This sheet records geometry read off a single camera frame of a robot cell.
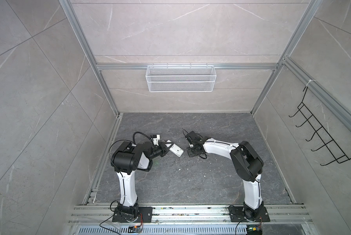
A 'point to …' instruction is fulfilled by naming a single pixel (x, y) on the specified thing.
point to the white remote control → (174, 148)
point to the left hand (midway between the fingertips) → (173, 141)
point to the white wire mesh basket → (181, 78)
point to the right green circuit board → (252, 229)
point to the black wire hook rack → (338, 153)
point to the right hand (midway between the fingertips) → (191, 151)
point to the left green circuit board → (135, 229)
